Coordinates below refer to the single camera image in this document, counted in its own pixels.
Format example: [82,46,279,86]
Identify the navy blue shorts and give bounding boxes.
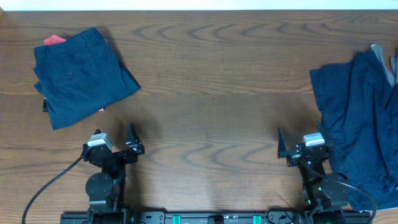
[310,50,397,210]

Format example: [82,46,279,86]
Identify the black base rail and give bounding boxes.
[60,210,372,224]

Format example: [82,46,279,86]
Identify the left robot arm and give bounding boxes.
[81,123,145,223]

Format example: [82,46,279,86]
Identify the red folded garment underneath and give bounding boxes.
[44,35,66,45]

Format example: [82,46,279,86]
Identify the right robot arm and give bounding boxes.
[277,122,348,223]

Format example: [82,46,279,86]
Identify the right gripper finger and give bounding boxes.
[316,120,329,144]
[277,128,287,158]

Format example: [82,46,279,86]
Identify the folded navy shorts on left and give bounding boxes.
[34,27,140,129]

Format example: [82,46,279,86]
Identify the grey shorts on right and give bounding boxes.
[371,44,397,87]

